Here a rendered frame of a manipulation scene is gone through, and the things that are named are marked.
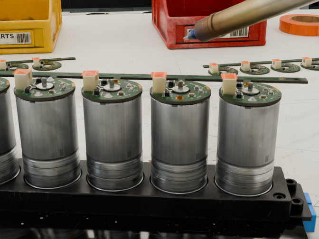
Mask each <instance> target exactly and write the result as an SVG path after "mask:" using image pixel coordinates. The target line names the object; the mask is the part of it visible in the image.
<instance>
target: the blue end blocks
mask: <svg viewBox="0 0 319 239"><path fill-rule="evenodd" d="M304 195H305V197H306V200H307V203H308V206H309V208H310V212H311V214H312V221H303V224H304V228H305V231H306V232H315V227H316V220H317V214H316V212H315V209H314V206H313V205H312V201H311V199H310V196H309V193H304Z"/></svg>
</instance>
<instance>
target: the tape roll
mask: <svg viewBox="0 0 319 239"><path fill-rule="evenodd" d="M279 30H280V31H282V32H285V33H288V34H293V35H298V36H319V15H312V14H290V15H284V16H281V17H280V20H279Z"/></svg>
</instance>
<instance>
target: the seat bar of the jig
mask: <svg viewBox="0 0 319 239"><path fill-rule="evenodd" d="M80 167H81V177H80V179H79V180H78V181H77V182H75V183H73V184H72V185H69V186H67V187H63V188H59V189H52V190H42V189H36V188H33V187H30V186H28V185H27V184H26V183H25V176H24V168H23V160H22V158H19V168H20V173H19V175H18V176H17V177H16V178H14V179H13V180H11V181H9V182H7V183H4V184H1V185H0V211H32V212H56V213H79V214H104V215H128V216H151V217H175V218H200V219H223V220H247V221H282V222H289V221H290V213H291V202H292V200H291V196H290V193H289V190H288V187H287V184H286V180H285V177H284V174H283V171H282V168H281V167H280V166H274V169H273V178H272V189H271V190H270V191H269V192H268V193H266V194H264V195H260V196H256V197H240V196H235V195H231V194H228V193H225V192H223V191H221V190H220V189H219V188H218V187H217V186H216V185H215V173H216V165H207V184H206V186H205V188H203V189H202V190H200V191H198V192H195V193H190V194H169V193H164V192H162V191H159V190H157V189H156V188H154V187H153V186H152V184H151V162H143V182H142V183H141V184H140V185H139V186H137V187H135V188H133V189H130V190H127V191H123V192H104V191H99V190H96V189H94V188H92V187H91V186H90V185H89V184H88V180H87V165H86V160H80Z"/></svg>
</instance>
